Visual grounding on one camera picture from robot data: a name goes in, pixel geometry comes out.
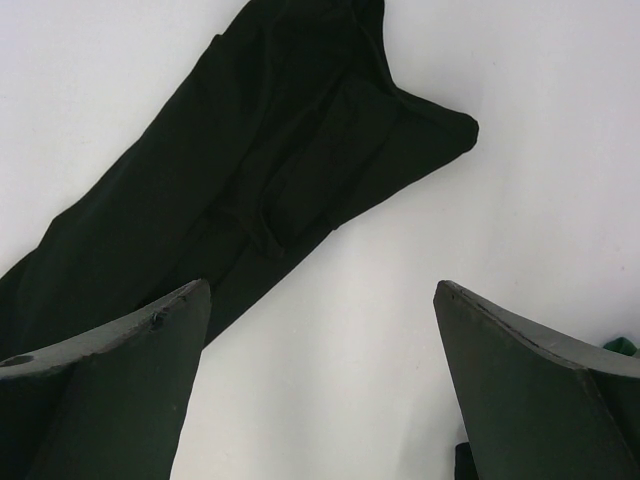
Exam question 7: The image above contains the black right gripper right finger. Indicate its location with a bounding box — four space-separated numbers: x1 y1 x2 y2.
433 280 639 479

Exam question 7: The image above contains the green folded t-shirt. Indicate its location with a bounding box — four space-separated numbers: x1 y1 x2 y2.
603 337 640 358

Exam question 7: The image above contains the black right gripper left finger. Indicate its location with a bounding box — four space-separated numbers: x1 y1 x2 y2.
1 280 211 479

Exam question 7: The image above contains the black graphic t-shirt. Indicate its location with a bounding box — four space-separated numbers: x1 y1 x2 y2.
1 1 479 357

